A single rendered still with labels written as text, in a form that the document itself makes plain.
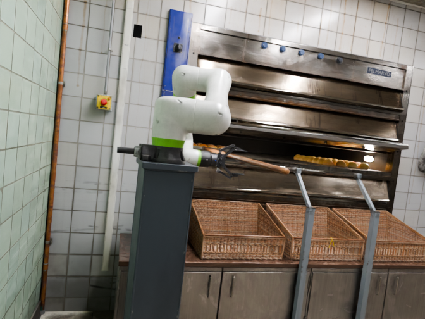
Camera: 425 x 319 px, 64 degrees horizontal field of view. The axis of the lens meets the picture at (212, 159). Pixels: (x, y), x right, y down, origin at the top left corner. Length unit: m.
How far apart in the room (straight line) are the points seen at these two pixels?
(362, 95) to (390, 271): 1.37
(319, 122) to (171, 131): 1.79
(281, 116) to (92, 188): 1.49
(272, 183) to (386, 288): 1.06
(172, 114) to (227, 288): 1.27
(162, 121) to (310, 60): 1.83
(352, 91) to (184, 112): 2.02
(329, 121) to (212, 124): 1.78
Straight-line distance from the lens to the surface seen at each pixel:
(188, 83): 1.63
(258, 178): 2.66
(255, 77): 2.63
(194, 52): 2.53
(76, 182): 2.47
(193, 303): 2.17
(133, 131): 2.42
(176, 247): 1.30
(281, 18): 2.80
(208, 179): 2.52
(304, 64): 2.84
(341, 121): 2.98
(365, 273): 2.56
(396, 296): 2.87
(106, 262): 2.58
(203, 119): 1.24
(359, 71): 3.11
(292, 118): 2.73
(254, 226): 2.63
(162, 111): 1.26
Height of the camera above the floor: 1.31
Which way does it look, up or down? 4 degrees down
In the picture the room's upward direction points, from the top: 6 degrees clockwise
